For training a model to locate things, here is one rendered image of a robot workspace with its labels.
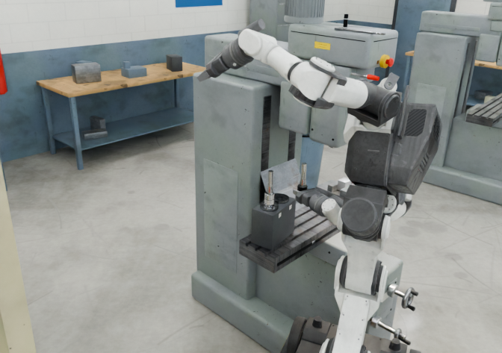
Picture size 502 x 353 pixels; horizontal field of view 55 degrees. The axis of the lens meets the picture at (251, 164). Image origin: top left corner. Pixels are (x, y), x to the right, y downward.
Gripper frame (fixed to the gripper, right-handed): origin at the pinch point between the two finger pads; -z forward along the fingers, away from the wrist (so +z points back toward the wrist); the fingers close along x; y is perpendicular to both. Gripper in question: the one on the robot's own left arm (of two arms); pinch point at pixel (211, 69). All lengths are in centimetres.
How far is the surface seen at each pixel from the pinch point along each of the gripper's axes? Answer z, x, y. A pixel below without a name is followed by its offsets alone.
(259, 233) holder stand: -42, 6, -79
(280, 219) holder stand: -33, 14, -80
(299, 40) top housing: -11, 74, -21
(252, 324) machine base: -103, 7, -147
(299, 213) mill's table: -48, 42, -99
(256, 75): -47, 77, -28
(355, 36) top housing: 19, 68, -30
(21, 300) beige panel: 1, -97, -8
